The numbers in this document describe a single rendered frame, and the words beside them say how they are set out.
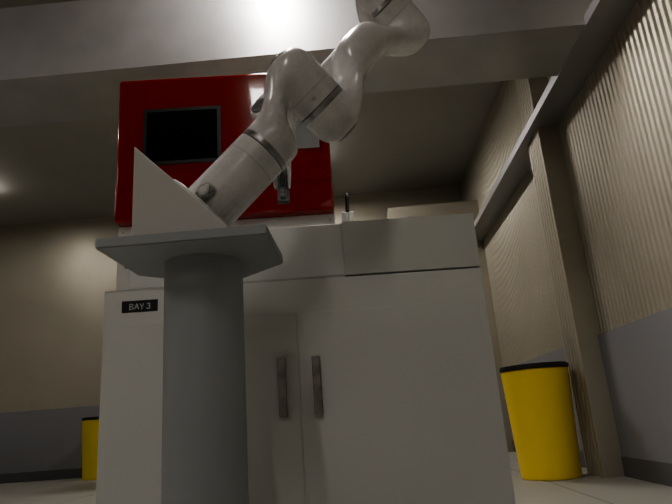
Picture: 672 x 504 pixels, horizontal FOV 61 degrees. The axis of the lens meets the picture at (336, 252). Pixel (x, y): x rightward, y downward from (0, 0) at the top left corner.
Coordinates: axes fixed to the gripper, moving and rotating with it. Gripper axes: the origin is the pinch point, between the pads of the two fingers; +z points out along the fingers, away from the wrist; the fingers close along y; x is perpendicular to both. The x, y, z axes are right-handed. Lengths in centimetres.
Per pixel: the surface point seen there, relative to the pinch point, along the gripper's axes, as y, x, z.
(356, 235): 1.9, 18.7, 14.8
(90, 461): -604, -274, -40
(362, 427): -8, 16, 62
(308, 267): 0.1, 5.8, 22.4
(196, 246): 36, -15, 35
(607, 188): -163, 194, -104
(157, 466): -10, -32, 67
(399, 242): 1.5, 29.7, 17.4
